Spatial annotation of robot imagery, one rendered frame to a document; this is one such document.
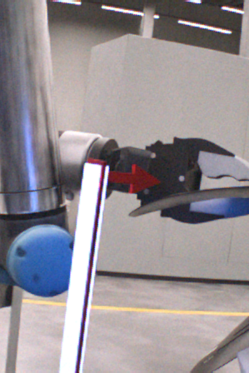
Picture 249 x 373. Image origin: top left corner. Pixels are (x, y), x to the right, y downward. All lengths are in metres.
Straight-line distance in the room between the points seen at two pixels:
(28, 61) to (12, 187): 0.13
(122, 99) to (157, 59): 0.51
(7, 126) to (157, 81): 6.15
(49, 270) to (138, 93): 6.10
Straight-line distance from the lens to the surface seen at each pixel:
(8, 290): 2.79
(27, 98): 0.74
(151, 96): 6.85
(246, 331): 0.94
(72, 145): 0.85
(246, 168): 0.80
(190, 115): 6.97
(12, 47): 0.74
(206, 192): 0.62
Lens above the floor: 1.21
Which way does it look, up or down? 3 degrees down
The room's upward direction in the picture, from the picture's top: 8 degrees clockwise
